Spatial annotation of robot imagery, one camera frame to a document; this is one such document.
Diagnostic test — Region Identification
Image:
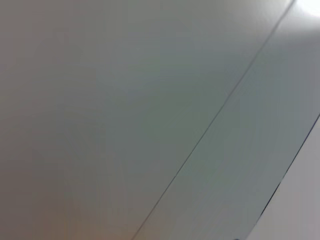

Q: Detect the thin black background cable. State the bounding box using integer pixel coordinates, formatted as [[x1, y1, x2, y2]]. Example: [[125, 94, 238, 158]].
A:
[[131, 0, 294, 240]]

